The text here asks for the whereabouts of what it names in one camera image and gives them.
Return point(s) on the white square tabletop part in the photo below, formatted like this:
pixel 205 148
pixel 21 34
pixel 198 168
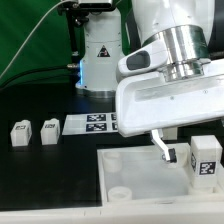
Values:
pixel 138 174

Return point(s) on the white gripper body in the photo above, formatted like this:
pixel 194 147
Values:
pixel 146 101

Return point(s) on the white marker sheet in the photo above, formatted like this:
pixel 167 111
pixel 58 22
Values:
pixel 92 123

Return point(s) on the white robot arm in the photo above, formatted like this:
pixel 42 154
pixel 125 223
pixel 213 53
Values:
pixel 170 80

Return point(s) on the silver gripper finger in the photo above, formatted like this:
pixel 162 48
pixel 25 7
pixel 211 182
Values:
pixel 168 154

